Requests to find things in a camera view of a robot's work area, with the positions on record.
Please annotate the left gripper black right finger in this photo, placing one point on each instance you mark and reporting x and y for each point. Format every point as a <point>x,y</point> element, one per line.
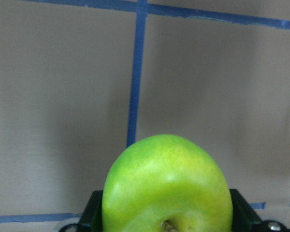
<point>245,219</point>

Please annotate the green apple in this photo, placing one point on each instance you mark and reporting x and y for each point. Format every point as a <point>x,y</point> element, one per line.
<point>165,183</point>

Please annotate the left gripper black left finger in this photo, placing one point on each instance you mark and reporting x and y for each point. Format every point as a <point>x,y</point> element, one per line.
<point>91,218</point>

